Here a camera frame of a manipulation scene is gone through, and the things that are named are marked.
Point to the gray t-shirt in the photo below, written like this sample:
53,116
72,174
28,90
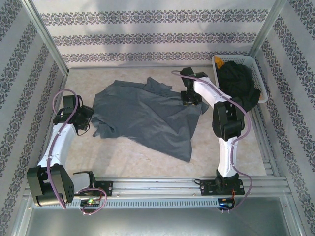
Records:
147,118

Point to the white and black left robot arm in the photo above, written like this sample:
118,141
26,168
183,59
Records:
61,142

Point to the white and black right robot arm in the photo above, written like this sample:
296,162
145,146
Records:
227,157

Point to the orange cloth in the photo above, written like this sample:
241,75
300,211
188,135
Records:
218,61

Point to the black t-shirt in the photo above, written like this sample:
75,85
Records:
236,78

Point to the white plastic mesh basket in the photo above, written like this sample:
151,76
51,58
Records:
259,78

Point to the gray sheet metal panel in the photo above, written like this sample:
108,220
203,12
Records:
157,223

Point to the thin aluminium wall rail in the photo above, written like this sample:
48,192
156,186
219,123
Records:
137,67
63,82

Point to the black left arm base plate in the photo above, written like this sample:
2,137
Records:
104,188

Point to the silver aluminium frame post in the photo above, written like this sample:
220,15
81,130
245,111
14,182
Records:
46,34
267,27

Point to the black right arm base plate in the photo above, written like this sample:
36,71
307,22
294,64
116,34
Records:
208,188

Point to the long aluminium mounting rail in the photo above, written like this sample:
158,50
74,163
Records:
152,186

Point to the wide grooved aluminium side rail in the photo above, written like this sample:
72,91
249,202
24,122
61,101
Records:
273,157

